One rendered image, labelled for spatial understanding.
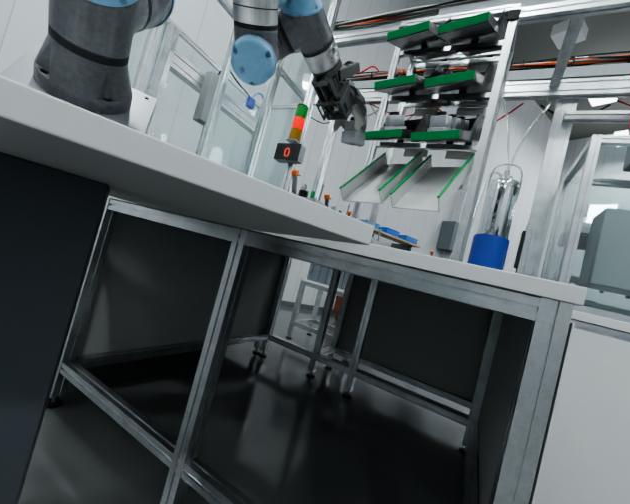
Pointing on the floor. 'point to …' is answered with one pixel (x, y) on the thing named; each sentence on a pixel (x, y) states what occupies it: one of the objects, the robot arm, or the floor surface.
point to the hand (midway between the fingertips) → (355, 125)
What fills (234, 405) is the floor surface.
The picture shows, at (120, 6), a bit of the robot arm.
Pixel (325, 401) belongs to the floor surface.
